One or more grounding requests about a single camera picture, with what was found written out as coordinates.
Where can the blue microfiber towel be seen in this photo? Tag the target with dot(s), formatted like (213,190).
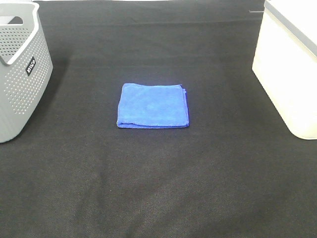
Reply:
(142,106)

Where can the black fabric table cover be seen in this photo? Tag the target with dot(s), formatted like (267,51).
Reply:
(235,172)

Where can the white plastic storage bin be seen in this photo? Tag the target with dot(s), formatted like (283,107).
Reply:
(285,62)

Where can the grey perforated plastic basket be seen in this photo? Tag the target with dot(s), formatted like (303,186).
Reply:
(25,66)

